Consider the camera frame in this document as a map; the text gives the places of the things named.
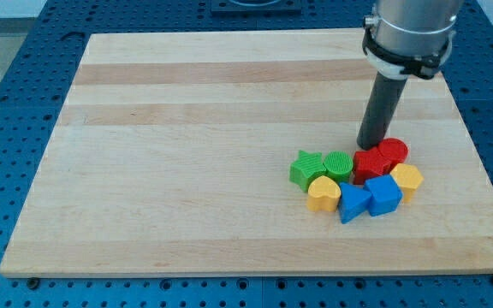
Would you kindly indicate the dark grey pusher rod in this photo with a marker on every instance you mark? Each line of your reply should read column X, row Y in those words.
column 379, row 112

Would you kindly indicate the green star block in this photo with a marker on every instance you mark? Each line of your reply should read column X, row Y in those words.
column 306, row 168

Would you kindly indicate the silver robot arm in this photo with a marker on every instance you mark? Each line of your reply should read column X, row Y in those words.
column 403, row 38

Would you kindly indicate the red cylinder block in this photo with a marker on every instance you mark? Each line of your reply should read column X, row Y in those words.
column 394, row 150

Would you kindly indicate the blue cube block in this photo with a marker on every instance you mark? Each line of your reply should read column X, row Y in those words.
column 385, row 195

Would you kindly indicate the wooden board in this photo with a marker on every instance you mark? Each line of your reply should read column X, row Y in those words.
column 171, row 155

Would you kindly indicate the yellow heart block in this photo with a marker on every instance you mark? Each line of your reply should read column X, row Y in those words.
column 323, row 195

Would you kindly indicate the green cylinder block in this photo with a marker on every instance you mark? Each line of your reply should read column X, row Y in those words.
column 339, row 166

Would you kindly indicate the red star block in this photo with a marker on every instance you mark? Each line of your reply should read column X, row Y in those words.
column 369, row 164

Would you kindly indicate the blue triangle block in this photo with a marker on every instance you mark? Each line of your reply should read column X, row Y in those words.
column 354, row 201

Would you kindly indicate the yellow hexagon block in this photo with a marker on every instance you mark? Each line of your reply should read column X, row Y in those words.
column 408, row 178

